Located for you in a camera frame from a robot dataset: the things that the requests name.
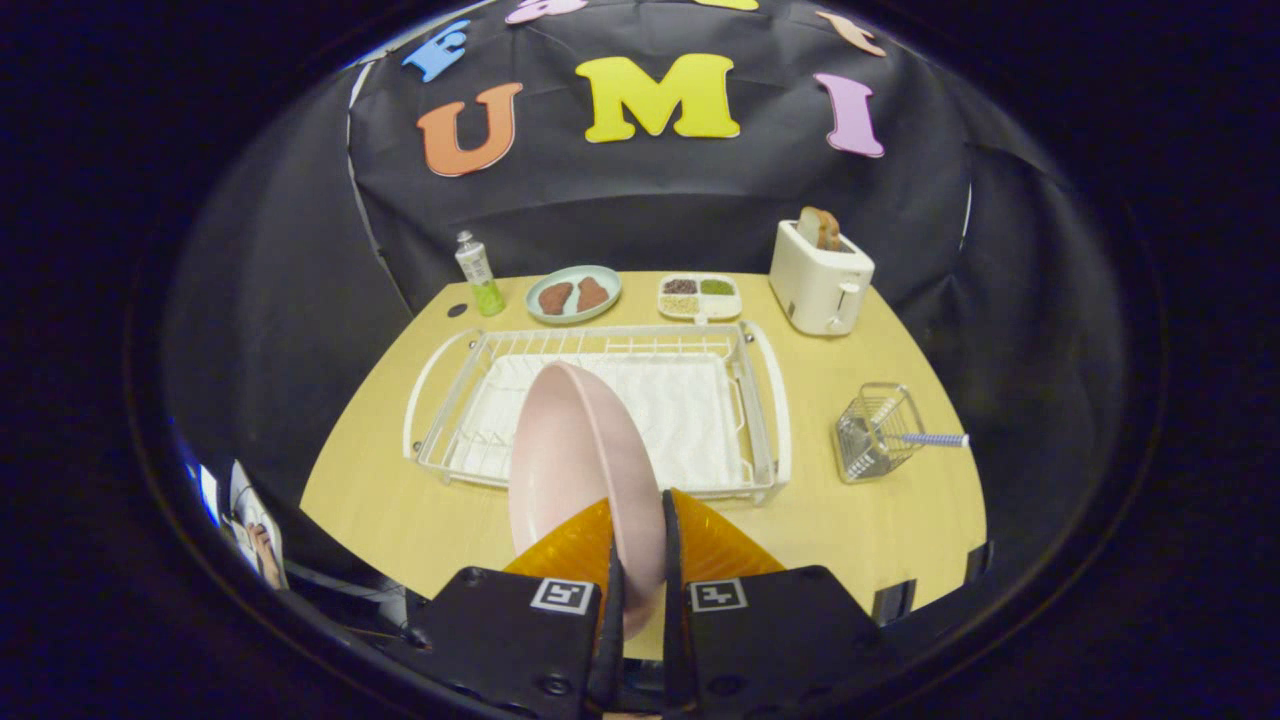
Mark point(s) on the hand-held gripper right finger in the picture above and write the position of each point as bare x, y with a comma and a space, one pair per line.
675, 620

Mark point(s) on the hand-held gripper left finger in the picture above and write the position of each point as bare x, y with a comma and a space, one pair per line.
605, 660

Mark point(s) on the pink plate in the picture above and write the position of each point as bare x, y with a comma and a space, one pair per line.
570, 470

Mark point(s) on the white divided dish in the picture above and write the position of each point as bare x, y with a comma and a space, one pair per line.
700, 298

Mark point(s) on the pale green plate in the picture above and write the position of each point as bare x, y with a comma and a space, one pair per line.
573, 272

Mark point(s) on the brown meat piece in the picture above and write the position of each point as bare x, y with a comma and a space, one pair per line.
555, 298
592, 294

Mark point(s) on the white toaster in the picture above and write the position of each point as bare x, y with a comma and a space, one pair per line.
815, 290

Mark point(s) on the clear bottle with green liquid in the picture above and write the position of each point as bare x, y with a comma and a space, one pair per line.
480, 275

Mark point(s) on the brown toast slice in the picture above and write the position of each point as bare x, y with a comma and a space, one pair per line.
822, 228

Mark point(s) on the black backdrop cloth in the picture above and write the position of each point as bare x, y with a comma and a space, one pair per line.
650, 200

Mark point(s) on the bright blue screen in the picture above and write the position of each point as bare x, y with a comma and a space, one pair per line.
208, 495

